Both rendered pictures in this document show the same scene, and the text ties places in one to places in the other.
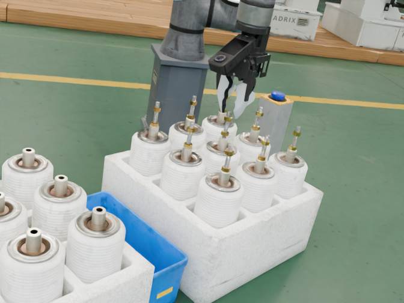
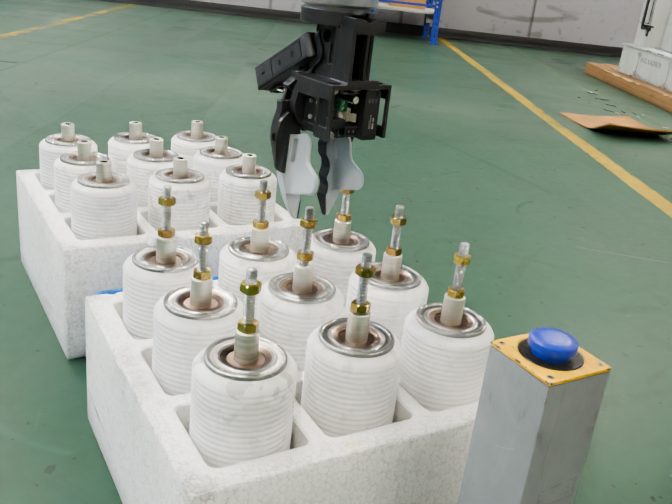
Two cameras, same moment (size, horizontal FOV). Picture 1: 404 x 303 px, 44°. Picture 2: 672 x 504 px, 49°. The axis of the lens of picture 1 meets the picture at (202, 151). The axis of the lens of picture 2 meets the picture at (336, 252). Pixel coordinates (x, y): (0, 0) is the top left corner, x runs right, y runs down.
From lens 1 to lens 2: 1.55 m
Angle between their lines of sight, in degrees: 95
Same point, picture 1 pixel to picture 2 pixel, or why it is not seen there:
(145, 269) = (62, 243)
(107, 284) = (55, 224)
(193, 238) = not seen: hidden behind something
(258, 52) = (331, 77)
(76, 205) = (152, 182)
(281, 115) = (499, 392)
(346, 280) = not seen: outside the picture
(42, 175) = (224, 178)
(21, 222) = (134, 164)
